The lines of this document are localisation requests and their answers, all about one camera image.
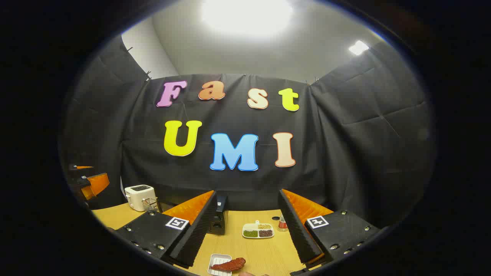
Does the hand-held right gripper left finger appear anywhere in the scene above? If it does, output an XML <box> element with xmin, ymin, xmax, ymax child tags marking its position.
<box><xmin>114</xmin><ymin>190</ymin><xmax>218</xmax><ymax>269</ymax></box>

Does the red meat strip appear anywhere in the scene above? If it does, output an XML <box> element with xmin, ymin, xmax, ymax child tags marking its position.
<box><xmin>211</xmin><ymin>257</ymin><xmax>246</xmax><ymax>273</ymax></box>

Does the small ceiling light panel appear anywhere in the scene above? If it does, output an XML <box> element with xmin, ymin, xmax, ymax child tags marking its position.
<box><xmin>348</xmin><ymin>40</ymin><xmax>370</xmax><ymax>56</ymax></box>

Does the black backdrop cloth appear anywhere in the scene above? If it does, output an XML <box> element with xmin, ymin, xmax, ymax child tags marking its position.
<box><xmin>61</xmin><ymin>34</ymin><xmax>436</xmax><ymax>230</ymax></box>

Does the large ceiling light panel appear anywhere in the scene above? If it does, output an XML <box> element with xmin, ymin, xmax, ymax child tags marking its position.
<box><xmin>201</xmin><ymin>0</ymin><xmax>294</xmax><ymax>37</ymax></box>

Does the white toaster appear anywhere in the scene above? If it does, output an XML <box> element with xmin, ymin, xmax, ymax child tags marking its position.
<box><xmin>124</xmin><ymin>184</ymin><xmax>158</xmax><ymax>212</ymax></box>

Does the black electric oven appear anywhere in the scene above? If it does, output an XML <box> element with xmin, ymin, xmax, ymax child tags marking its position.
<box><xmin>208</xmin><ymin>195</ymin><xmax>229</xmax><ymax>235</ymax></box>

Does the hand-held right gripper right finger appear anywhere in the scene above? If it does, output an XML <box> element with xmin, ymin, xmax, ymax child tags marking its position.
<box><xmin>278</xmin><ymin>188</ymin><xmax>381</xmax><ymax>265</ymax></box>

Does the white divided dish with beans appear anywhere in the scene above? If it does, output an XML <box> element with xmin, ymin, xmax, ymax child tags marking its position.
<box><xmin>242</xmin><ymin>220</ymin><xmax>275</xmax><ymax>239</ymax></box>

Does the clear glass container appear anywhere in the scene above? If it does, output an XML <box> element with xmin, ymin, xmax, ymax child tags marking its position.
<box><xmin>142</xmin><ymin>197</ymin><xmax>160</xmax><ymax>214</ymax></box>

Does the white ribbed tray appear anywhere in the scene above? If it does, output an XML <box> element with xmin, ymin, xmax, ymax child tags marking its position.
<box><xmin>207</xmin><ymin>253</ymin><xmax>233</xmax><ymax>276</ymax></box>

